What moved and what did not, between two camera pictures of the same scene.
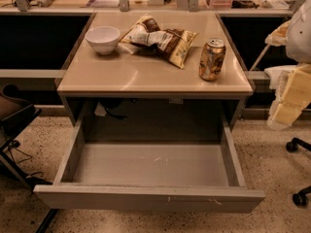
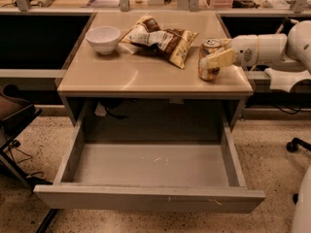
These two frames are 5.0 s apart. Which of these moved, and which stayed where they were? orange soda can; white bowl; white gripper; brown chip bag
Moved: white gripper
Stayed: orange soda can; brown chip bag; white bowl
